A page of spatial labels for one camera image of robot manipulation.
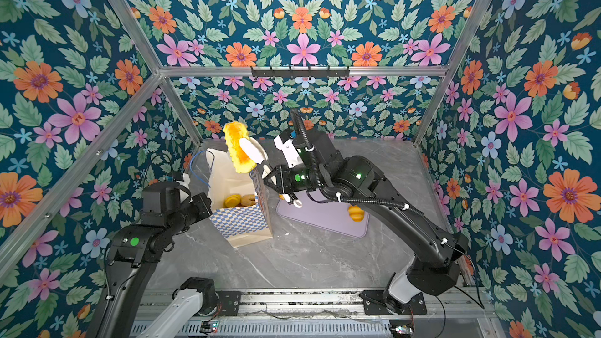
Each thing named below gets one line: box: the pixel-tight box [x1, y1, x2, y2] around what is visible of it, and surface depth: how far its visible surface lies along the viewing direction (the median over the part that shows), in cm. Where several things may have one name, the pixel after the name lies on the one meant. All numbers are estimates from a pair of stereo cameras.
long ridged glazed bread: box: [223, 121, 258, 174], surface depth 61 cm
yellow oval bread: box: [223, 194, 242, 209], surface depth 91 cm
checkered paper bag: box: [205, 137, 274, 249], surface depth 75 cm
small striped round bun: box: [347, 204, 365, 223], surface depth 93 cm
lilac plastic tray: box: [276, 190, 370, 238], surface depth 93 cm
